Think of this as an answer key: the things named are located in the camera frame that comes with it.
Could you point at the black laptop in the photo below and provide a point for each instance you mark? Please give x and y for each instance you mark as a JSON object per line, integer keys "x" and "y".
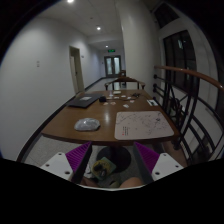
{"x": 84, "y": 101}

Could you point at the double glass door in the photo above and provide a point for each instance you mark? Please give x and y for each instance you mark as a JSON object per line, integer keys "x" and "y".
{"x": 112, "y": 65}

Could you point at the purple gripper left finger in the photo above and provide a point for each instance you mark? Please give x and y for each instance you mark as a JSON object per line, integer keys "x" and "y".
{"x": 70, "y": 166}

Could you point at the white booklet with pen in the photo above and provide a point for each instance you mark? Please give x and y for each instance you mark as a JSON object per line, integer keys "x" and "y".
{"x": 152, "y": 103}

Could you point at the dark window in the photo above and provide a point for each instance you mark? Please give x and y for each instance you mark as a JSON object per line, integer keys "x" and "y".
{"x": 180, "y": 53}

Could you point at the green exit sign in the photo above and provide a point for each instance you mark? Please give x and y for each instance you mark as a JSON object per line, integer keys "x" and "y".
{"x": 111, "y": 50}

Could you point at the side door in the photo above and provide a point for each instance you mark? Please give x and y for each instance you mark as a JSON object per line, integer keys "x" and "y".
{"x": 76, "y": 69}

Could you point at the grey computer mouse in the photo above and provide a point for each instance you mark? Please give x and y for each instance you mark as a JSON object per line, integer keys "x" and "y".
{"x": 87, "y": 124}

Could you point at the small black box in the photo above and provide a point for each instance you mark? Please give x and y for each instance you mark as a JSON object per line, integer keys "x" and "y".
{"x": 102, "y": 99}

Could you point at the wooden stair railing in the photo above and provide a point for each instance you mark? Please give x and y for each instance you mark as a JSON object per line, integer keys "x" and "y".
{"x": 201, "y": 129}

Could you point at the white patterned mouse pad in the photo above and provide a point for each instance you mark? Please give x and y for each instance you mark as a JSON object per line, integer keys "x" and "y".
{"x": 141, "y": 125}

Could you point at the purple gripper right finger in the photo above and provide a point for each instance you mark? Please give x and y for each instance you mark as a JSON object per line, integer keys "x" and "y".
{"x": 154, "y": 166}

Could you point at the wooden chair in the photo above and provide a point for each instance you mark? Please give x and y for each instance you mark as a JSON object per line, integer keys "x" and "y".
{"x": 122, "y": 78}

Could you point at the black table pedestal base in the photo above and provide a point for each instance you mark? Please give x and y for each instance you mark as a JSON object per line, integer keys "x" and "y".
{"x": 119, "y": 156}

